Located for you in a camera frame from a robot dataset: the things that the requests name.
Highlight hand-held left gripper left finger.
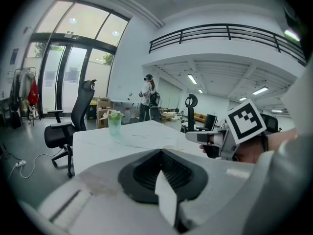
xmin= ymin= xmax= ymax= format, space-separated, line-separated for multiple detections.
xmin=38 ymin=148 xmax=176 ymax=235

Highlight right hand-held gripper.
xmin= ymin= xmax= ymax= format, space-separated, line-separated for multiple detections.
xmin=185 ymin=98 xmax=268 ymax=160

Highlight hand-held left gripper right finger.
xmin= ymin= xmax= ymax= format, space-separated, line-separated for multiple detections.
xmin=161 ymin=148 xmax=256 ymax=235

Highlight person's right forearm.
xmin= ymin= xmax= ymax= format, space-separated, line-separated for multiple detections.
xmin=266 ymin=128 xmax=298 ymax=154

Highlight person's right hand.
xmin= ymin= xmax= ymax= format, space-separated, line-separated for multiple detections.
xmin=199 ymin=134 xmax=269 ymax=165

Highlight grey office chair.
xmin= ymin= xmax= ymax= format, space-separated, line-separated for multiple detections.
xmin=149 ymin=106 xmax=161 ymax=122

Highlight white roller blinds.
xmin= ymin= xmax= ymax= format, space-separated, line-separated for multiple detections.
xmin=157 ymin=77 xmax=183 ymax=114

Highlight clear water jug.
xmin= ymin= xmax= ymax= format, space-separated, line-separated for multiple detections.
xmin=123 ymin=108 xmax=132 ymax=125

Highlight black mesh office chair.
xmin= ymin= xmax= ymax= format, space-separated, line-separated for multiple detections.
xmin=259 ymin=113 xmax=280 ymax=133

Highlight green vase with white flower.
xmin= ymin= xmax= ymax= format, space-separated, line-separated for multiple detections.
xmin=99 ymin=109 xmax=125 ymax=136

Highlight black high-back office chair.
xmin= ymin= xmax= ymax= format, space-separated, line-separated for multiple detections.
xmin=44 ymin=79 xmax=97 ymax=179

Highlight large cardboard box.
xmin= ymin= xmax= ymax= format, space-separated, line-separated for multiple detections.
xmin=96 ymin=97 xmax=114 ymax=129

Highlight black bin with yellow lid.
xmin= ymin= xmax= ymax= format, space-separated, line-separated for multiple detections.
xmin=86 ymin=99 xmax=98 ymax=120

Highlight black balcony railing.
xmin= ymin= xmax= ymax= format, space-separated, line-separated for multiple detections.
xmin=149 ymin=23 xmax=308 ymax=66

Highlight red bag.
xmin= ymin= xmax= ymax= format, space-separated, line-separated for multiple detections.
xmin=27 ymin=81 xmax=40 ymax=105

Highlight coat rack with clothes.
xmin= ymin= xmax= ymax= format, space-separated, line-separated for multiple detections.
xmin=9 ymin=67 xmax=42 ymax=126

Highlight glass entrance door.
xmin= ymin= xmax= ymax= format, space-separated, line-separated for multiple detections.
xmin=23 ymin=0 xmax=131 ymax=119

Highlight black ring-headrest office chair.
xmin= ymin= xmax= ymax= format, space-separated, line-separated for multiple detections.
xmin=180 ymin=94 xmax=214 ymax=133

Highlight white power cable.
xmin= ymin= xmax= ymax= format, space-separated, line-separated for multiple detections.
xmin=6 ymin=146 xmax=65 ymax=180

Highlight blue wall sign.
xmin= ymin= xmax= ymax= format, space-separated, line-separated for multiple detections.
xmin=10 ymin=47 xmax=19 ymax=66

